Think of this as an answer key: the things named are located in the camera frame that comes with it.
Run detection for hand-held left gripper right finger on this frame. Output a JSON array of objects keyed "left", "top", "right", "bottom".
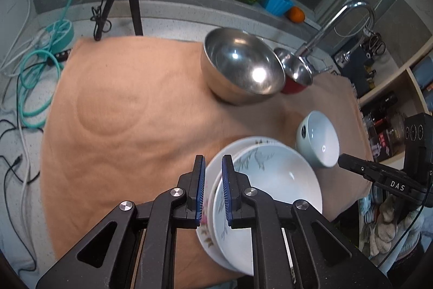
[{"left": 221, "top": 155, "right": 393, "bottom": 289}]

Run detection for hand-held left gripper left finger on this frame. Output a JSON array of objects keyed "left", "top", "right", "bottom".
[{"left": 35, "top": 155, "right": 207, "bottom": 289}]

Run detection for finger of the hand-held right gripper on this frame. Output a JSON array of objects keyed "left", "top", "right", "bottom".
[{"left": 338, "top": 154, "right": 387, "bottom": 183}]

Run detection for light blue ceramic bowl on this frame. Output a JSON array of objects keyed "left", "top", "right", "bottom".
[{"left": 295, "top": 111, "right": 340, "bottom": 168}]

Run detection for white plate large pink flowers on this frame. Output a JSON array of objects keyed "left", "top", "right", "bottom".
[{"left": 195, "top": 137, "right": 288, "bottom": 262}]

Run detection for white plate grey leaf print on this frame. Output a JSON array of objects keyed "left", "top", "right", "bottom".
[{"left": 211, "top": 143, "right": 323, "bottom": 276}]

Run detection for large steel bowl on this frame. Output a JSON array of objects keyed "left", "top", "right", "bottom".
[{"left": 200, "top": 28, "right": 285, "bottom": 106}]

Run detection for small red steel bowl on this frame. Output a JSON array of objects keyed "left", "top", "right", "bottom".
[{"left": 273, "top": 47, "right": 317, "bottom": 95}]

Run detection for person's right hand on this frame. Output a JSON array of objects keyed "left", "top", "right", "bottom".
[{"left": 368, "top": 196, "right": 402, "bottom": 256}]

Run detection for cream shelf unit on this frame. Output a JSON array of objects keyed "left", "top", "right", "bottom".
[{"left": 359, "top": 52, "right": 433, "bottom": 168}]

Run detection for dark utensil holder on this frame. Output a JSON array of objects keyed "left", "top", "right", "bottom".
[{"left": 333, "top": 52, "right": 376, "bottom": 96}]

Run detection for scissors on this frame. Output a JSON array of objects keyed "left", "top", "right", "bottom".
[{"left": 360, "top": 33, "right": 386, "bottom": 56}]

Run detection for orange towel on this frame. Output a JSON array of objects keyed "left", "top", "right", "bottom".
[{"left": 40, "top": 35, "right": 374, "bottom": 289}]

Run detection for chrome faucet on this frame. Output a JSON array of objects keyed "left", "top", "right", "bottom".
[{"left": 294, "top": 1, "right": 377, "bottom": 73}]

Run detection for orange fruit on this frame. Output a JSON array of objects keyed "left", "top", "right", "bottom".
[{"left": 288, "top": 6, "right": 306, "bottom": 22}]

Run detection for blue fluted cup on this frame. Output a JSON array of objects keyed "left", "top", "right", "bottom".
[{"left": 260, "top": 0, "right": 294, "bottom": 17}]

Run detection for white cable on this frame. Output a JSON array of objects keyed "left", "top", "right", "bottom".
[{"left": 0, "top": 0, "right": 46, "bottom": 271}]

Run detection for black inline cable controller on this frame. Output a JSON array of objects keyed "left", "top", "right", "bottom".
[{"left": 47, "top": 50, "right": 70, "bottom": 65}]

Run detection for black cable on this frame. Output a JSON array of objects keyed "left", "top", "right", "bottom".
[{"left": 0, "top": 120, "right": 42, "bottom": 272}]

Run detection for teal cable reel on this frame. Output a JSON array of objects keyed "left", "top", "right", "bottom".
[{"left": 44, "top": 19, "right": 75, "bottom": 47}]

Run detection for teal cable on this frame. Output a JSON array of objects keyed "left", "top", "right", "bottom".
[{"left": 16, "top": 0, "right": 89, "bottom": 128}]

